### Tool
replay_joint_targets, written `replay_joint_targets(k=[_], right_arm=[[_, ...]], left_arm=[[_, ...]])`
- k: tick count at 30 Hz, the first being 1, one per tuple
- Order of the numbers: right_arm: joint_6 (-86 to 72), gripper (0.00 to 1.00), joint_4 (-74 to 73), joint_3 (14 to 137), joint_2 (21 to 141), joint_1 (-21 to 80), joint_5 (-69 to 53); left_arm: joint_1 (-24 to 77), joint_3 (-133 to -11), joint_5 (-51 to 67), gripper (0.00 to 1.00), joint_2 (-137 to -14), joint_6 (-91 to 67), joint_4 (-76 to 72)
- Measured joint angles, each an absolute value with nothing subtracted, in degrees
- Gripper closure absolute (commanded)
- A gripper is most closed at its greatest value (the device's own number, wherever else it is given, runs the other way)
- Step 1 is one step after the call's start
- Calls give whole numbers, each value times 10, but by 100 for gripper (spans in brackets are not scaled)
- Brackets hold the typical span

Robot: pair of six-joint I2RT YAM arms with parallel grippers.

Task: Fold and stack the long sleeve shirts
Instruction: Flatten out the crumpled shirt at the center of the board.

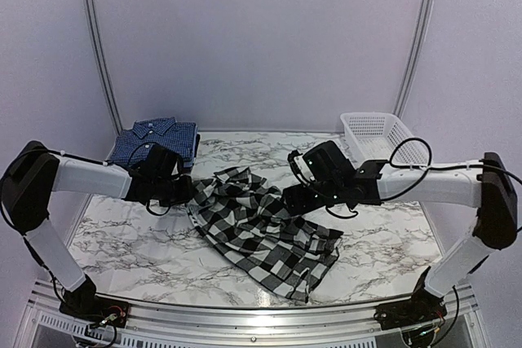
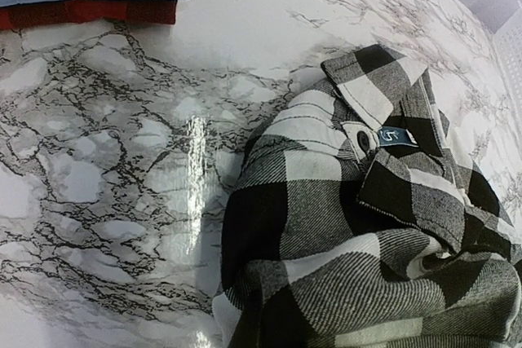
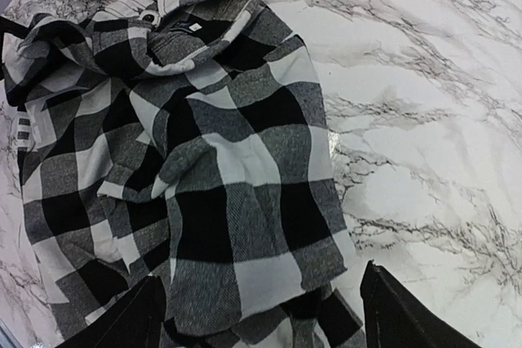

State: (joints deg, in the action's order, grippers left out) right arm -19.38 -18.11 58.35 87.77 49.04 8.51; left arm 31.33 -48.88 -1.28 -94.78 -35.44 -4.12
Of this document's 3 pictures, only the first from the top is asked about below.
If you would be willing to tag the left wall aluminium rail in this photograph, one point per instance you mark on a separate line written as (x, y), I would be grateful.
(101, 64)

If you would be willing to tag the white plastic basket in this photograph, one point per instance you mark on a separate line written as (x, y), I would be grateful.
(376, 135)

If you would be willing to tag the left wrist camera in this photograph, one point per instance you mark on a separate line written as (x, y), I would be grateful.
(162, 163)

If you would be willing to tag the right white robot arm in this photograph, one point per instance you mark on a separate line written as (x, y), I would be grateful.
(483, 185)

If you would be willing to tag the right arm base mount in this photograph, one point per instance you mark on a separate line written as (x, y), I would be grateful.
(405, 313)

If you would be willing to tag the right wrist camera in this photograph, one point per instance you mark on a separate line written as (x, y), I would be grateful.
(323, 163)

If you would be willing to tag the right wall aluminium rail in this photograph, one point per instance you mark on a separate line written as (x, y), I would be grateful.
(407, 81)

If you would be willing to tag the black white plaid shirt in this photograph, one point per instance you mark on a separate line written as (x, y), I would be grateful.
(243, 217)

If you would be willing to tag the blue checked folded shirt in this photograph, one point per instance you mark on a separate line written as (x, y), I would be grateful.
(132, 146)

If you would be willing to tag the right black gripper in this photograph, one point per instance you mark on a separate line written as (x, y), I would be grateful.
(295, 198)

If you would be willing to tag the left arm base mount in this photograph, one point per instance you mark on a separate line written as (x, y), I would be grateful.
(104, 312)

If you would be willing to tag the wall aluminium rail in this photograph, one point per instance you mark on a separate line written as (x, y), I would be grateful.
(407, 81)
(101, 64)

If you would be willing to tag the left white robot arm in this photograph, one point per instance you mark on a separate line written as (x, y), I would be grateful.
(37, 172)

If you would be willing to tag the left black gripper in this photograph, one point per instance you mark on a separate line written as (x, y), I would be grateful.
(186, 192)

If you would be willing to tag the front aluminium frame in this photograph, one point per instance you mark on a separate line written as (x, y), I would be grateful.
(151, 324)

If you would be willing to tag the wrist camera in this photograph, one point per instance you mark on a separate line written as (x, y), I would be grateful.
(323, 163)
(162, 163)

